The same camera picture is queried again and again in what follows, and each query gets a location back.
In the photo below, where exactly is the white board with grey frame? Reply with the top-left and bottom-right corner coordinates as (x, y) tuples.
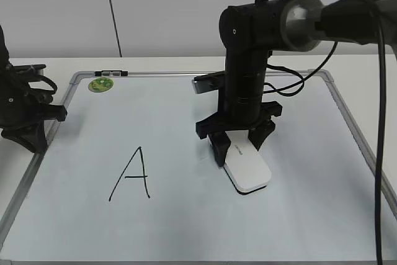
(0, 68), (397, 264)

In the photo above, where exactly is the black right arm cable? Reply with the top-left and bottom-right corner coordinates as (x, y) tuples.
(243, 0), (388, 265)

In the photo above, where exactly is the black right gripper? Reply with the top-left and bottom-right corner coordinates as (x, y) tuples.
(195, 70), (282, 167)

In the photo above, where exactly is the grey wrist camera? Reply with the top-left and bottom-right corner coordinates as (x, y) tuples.
(192, 71), (225, 94)
(14, 64), (47, 76)

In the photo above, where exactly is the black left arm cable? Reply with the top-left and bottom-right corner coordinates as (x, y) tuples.
(27, 75), (59, 98)

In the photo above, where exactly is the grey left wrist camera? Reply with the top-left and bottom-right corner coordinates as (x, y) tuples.
(14, 64), (47, 76)

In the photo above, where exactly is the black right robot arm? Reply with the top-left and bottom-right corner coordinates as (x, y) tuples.
(194, 0), (396, 166)

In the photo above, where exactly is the green round magnet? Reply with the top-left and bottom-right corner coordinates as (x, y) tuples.
(88, 77), (114, 93)

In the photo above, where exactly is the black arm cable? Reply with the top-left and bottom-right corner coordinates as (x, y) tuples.
(243, 0), (388, 265)
(27, 75), (59, 98)

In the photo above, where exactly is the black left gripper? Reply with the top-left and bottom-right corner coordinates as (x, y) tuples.
(1, 63), (67, 153)

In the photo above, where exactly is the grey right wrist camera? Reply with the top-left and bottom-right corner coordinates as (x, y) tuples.
(192, 71), (225, 94)

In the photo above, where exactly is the white rectangular board eraser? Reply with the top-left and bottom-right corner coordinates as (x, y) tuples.
(224, 131), (272, 195)

